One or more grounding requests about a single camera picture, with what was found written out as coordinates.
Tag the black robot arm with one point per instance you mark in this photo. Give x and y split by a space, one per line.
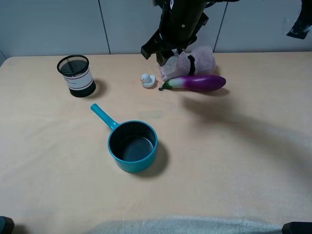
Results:
180 21

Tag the pink folded towel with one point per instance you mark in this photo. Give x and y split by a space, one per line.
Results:
200 61

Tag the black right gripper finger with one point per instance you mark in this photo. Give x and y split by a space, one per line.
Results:
163 56

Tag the purple toy eggplant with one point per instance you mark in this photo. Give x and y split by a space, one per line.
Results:
202 83

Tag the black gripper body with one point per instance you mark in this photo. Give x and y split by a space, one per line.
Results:
173 39

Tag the teal saucepan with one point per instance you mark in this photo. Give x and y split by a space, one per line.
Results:
132 144

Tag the white rubber duck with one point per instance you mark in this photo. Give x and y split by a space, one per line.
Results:
147 81

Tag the black mesh pen holder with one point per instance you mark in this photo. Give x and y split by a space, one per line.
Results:
77 75

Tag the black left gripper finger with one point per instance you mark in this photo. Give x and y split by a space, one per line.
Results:
152 46

